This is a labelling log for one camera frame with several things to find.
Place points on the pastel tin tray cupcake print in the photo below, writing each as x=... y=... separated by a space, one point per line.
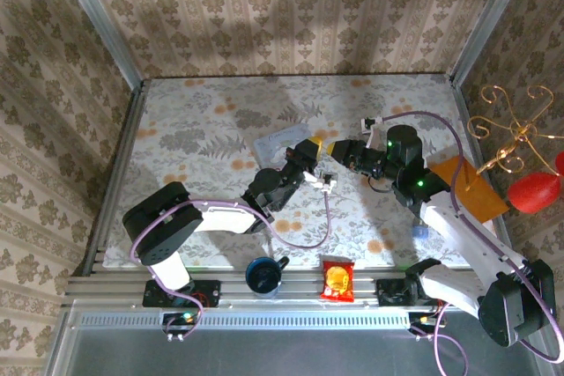
x=275 y=140

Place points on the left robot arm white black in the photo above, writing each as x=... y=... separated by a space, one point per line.
x=158 y=226

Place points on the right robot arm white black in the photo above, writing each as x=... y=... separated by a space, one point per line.
x=462 y=235

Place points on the small blue plastic object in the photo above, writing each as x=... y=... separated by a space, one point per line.
x=420 y=232

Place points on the orange flat sheet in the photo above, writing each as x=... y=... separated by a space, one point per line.
x=478 y=193

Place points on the dark blue mug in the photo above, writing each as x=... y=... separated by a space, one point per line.
x=263 y=277

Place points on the floral patterned table mat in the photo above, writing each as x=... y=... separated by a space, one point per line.
x=198 y=129

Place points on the red snack packet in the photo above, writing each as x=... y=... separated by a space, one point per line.
x=338 y=281

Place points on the red egg-shaped ornament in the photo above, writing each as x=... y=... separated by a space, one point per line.
x=533 y=193
x=559 y=164

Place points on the slotted metal strip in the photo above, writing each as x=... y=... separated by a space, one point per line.
x=286 y=319

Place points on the small circuit board with lights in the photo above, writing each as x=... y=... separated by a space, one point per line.
x=423 y=319
x=180 y=319

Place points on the grey metal tray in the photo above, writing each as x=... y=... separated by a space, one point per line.
x=286 y=349

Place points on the aluminium side rail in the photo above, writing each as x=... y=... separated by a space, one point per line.
x=116 y=173
x=462 y=107

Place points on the long aluminium cross rail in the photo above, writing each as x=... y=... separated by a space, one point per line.
x=304 y=289

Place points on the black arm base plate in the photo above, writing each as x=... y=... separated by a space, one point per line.
x=390 y=292
x=207 y=290

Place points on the aluminium frame post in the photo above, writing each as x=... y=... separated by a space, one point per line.
x=489 y=19
x=101 y=19

